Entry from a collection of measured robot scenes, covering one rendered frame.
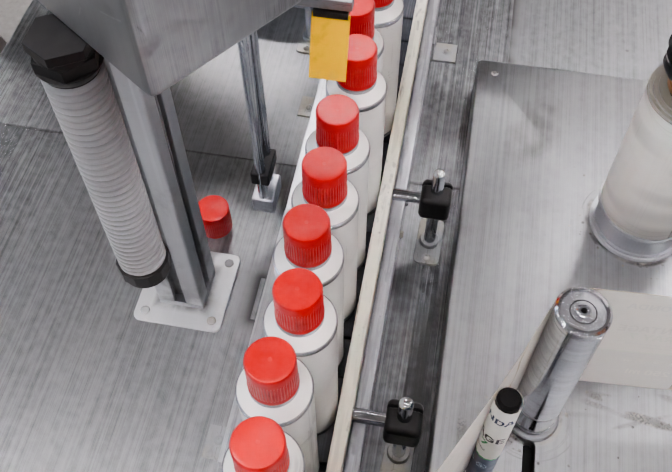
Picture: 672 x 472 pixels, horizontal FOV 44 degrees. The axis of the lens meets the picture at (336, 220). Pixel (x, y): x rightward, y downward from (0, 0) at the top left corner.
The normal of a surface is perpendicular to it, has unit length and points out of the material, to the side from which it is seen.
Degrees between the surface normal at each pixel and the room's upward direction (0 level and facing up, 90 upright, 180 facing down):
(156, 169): 90
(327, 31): 68
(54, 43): 0
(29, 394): 0
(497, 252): 0
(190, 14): 90
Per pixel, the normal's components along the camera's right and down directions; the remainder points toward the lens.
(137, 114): -0.18, 0.81
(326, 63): -0.17, 0.55
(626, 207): -0.76, 0.51
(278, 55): 0.00, -0.57
